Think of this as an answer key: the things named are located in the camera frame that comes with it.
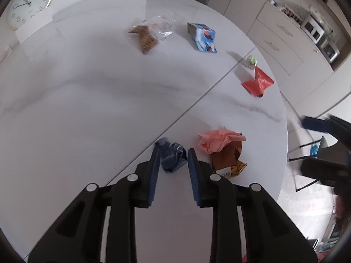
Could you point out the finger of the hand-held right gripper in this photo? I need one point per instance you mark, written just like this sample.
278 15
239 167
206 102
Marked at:
315 122

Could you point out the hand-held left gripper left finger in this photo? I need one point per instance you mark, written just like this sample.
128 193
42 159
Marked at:
154 176

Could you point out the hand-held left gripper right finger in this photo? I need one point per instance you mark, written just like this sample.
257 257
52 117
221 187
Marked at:
193 178

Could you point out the dark blue paper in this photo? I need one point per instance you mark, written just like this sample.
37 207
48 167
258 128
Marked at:
172 156

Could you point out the brown snack box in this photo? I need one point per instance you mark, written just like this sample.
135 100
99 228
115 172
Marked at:
226 160

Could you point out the pink crumpled paper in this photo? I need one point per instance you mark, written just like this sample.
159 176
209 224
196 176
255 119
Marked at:
216 141

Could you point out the red snack packet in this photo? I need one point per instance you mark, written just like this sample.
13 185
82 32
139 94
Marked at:
257 83

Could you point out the silver toaster oven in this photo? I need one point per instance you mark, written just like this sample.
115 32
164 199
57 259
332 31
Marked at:
329 49

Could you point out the beige drawer cabinet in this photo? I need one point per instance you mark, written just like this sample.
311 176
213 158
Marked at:
288 46

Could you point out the green crumpled paper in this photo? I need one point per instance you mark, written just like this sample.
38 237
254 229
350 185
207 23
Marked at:
251 61

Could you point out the clear snack wrapper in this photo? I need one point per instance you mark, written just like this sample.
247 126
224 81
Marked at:
146 37

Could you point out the blue milk carton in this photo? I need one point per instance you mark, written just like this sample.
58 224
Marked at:
203 37

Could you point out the white folded card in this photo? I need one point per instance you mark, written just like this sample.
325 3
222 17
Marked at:
33 30

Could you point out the white wall socket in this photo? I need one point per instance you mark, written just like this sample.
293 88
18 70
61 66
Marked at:
8 51

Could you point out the white round wall clock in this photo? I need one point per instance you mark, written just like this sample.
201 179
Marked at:
27 4

